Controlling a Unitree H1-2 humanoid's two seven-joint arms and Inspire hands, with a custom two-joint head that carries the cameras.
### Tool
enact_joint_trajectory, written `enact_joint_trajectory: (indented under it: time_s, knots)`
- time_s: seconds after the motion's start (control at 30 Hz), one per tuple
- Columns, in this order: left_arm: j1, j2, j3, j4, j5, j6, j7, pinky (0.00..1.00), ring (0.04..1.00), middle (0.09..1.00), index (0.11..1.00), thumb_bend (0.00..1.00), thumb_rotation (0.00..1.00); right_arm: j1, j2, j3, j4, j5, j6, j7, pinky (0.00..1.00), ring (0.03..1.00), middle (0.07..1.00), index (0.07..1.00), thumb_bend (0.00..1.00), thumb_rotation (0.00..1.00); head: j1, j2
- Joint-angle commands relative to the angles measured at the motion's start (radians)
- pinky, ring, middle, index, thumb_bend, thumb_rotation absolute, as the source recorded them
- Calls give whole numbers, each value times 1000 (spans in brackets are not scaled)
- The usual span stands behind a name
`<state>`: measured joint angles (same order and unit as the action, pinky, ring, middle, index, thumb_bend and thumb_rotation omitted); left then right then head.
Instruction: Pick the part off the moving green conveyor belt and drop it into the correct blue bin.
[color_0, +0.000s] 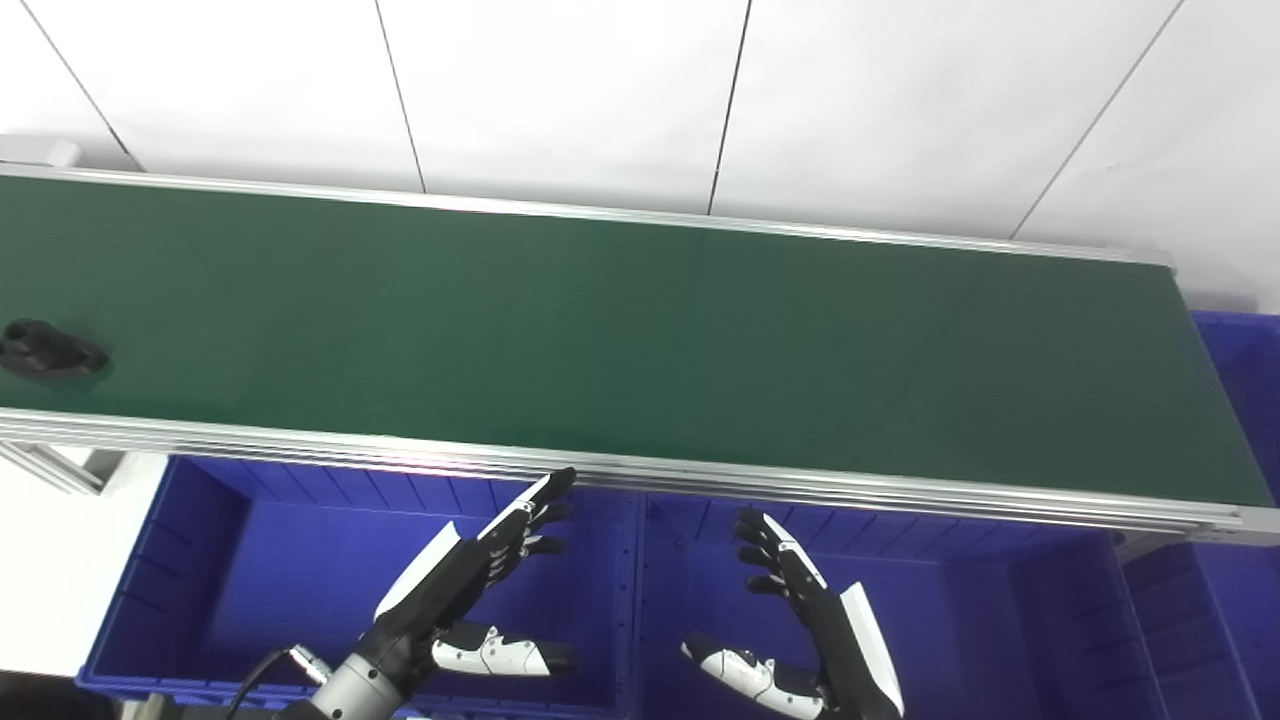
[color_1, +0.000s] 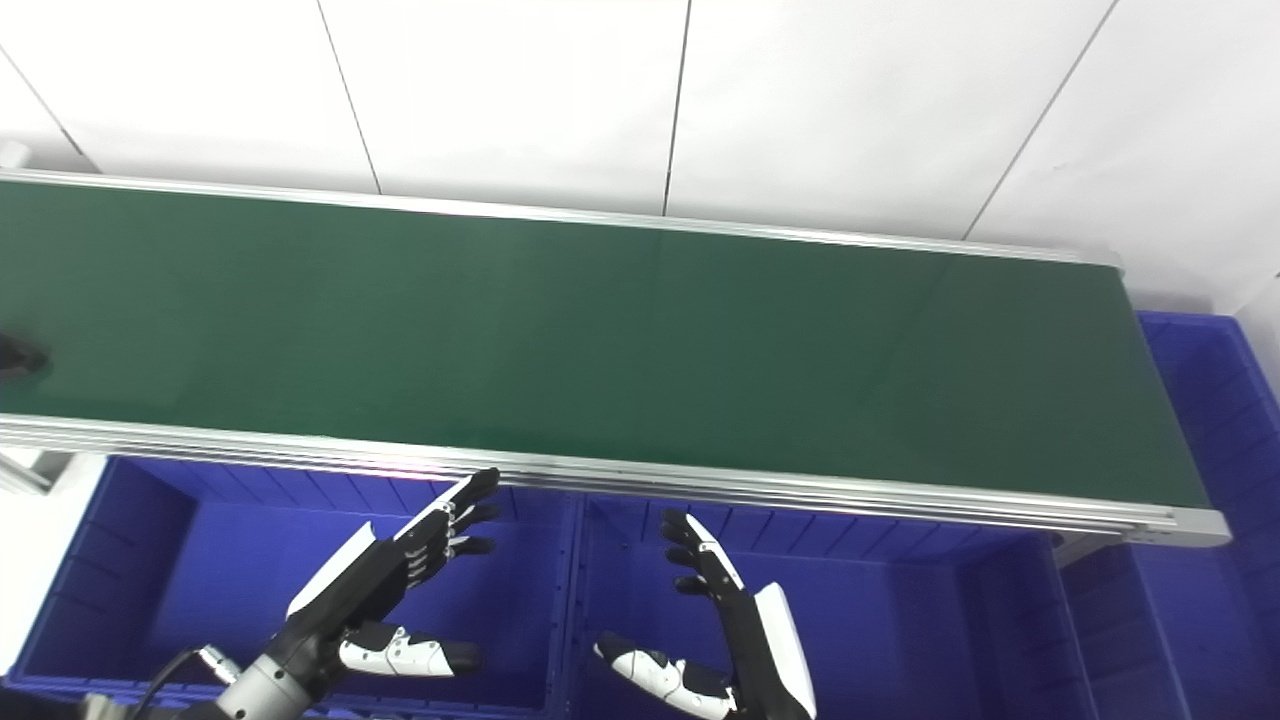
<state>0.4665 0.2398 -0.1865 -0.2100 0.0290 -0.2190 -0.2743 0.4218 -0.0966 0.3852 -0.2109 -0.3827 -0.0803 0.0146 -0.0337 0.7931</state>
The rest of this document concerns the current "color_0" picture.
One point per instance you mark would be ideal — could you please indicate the black flanged machine part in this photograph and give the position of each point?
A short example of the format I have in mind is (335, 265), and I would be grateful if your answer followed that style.
(45, 352)

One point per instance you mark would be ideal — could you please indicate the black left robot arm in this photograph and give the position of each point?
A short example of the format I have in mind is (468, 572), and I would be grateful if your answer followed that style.
(355, 692)

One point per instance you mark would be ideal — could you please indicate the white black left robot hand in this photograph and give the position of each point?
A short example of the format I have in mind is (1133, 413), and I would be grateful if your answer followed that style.
(440, 585)

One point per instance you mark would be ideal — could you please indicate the blue plastic bin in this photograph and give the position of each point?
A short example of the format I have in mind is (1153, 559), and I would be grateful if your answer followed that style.
(960, 620)
(1235, 640)
(290, 580)

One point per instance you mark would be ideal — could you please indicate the grey conveyor end block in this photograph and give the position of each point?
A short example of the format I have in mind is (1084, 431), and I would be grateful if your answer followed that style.
(35, 150)

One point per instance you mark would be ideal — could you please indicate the green conveyor belt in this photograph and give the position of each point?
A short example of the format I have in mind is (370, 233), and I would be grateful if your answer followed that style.
(620, 340)
(700, 482)

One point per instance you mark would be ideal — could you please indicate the aluminium conveyor support leg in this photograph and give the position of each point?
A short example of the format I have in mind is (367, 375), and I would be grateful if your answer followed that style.
(60, 466)

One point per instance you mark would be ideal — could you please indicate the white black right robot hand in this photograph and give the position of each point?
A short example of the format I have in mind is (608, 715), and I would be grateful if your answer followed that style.
(835, 650)

